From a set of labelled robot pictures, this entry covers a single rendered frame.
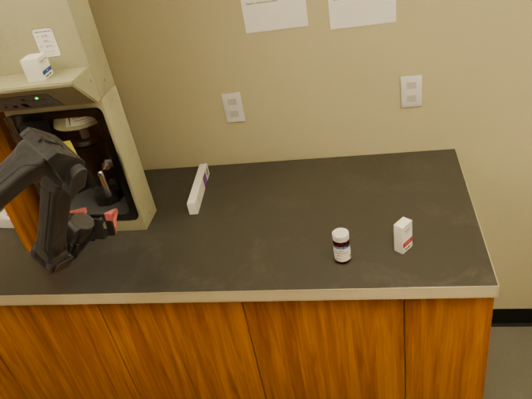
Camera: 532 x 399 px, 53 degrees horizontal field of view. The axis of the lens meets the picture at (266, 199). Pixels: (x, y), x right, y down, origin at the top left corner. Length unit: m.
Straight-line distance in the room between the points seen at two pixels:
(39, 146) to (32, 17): 0.63
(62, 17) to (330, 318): 1.09
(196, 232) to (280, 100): 0.57
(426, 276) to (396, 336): 0.23
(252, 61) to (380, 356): 1.05
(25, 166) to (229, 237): 0.82
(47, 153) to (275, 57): 1.06
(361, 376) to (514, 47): 1.15
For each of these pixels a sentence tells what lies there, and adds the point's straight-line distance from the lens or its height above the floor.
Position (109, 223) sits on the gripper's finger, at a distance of 1.53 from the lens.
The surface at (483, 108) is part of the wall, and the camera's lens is 2.01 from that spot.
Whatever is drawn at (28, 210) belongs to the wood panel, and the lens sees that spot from 1.92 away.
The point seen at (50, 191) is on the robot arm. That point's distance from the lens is 1.17.
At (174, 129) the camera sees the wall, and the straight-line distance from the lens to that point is 2.09.
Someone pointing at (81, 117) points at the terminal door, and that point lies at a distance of 1.66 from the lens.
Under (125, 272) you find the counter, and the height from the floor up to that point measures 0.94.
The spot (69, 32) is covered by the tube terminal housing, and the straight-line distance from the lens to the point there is 1.58.
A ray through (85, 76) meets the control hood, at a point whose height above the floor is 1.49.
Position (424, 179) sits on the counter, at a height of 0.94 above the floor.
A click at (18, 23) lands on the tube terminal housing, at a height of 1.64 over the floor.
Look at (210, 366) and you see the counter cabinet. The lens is 1.81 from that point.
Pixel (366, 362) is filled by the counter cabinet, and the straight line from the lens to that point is 1.71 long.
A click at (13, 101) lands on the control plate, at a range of 1.66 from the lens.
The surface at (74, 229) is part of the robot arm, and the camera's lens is 1.39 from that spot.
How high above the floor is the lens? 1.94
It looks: 33 degrees down
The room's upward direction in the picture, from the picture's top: 11 degrees counter-clockwise
